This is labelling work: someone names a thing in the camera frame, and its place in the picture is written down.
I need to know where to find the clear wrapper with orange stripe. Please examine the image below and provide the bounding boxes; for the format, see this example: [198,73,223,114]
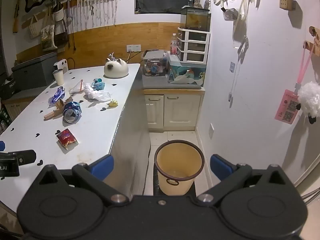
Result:
[69,79,84,94]

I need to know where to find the clear storage box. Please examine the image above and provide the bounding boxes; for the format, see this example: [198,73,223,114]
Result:
[142,50,170,77]

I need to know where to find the glass fish tank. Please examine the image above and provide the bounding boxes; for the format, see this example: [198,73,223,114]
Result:
[180,7,211,32]

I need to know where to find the white plastic bag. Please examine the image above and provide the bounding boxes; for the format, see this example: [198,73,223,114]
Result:
[84,83,112,102]

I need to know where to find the small white heater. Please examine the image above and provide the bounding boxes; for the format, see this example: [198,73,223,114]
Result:
[54,59,68,74]

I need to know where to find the cream cabinet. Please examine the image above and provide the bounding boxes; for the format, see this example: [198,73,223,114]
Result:
[144,89,205,132]

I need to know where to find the teal patterned plastic box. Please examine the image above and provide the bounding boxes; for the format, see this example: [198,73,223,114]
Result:
[168,54,206,85]

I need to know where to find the red snack packet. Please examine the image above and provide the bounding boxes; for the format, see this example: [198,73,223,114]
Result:
[56,128,79,151]

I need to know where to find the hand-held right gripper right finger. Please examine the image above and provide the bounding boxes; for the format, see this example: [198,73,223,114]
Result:
[196,154,291,207]

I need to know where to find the wooden toy rifle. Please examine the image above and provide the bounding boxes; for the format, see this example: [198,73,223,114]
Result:
[12,0,25,33]

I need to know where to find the brown wooden piece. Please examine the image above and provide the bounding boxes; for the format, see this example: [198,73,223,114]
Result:
[44,109,62,120]
[55,97,73,111]

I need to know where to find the white woven bag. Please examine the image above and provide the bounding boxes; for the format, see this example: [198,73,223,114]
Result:
[27,17,43,39]

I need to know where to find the crushed blue soda can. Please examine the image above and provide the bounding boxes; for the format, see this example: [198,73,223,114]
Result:
[62,102,82,124]

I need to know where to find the cream cat-shaped container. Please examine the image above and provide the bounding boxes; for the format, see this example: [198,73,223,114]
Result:
[104,58,129,79]

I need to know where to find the white fluffy sheep toy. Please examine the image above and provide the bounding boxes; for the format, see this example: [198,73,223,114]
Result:
[297,81,320,124]

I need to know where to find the pink card on lanyard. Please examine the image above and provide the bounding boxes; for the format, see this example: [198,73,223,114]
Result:
[274,41,315,125]

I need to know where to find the clear hanging box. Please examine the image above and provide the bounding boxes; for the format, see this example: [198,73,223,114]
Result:
[221,7,238,20]

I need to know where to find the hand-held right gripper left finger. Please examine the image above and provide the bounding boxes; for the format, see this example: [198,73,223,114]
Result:
[32,154,129,207]

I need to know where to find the plastic water bottle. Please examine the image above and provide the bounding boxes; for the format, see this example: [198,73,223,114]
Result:
[170,33,178,56]

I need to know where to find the white macrame wall shelf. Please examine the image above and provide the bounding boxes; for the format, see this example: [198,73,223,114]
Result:
[76,0,123,30]

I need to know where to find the black cardboard box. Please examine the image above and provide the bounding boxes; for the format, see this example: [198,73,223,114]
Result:
[0,77,18,99]

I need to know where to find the beige bin with brown rim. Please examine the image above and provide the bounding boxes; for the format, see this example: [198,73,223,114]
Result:
[154,139,204,196]

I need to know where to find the blue and white wrapper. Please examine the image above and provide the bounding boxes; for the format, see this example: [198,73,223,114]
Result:
[48,86,66,105]

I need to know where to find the black floor cable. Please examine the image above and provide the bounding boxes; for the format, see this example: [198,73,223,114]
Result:
[142,130,152,195]

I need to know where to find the grey storage box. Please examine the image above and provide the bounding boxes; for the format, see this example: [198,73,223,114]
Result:
[11,52,58,92]

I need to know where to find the wooden wall hooks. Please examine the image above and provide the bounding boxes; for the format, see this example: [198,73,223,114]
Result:
[304,26,320,55]

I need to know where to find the white pot in wire hanger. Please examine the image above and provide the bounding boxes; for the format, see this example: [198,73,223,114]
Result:
[51,2,69,47]

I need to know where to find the white cup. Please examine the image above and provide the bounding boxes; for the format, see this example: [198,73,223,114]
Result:
[52,69,65,86]

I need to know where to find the printed tote bag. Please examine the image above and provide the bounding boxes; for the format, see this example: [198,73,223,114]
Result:
[40,15,58,52]

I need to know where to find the white drawer unit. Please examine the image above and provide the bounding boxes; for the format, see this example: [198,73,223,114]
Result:
[177,27,210,63]

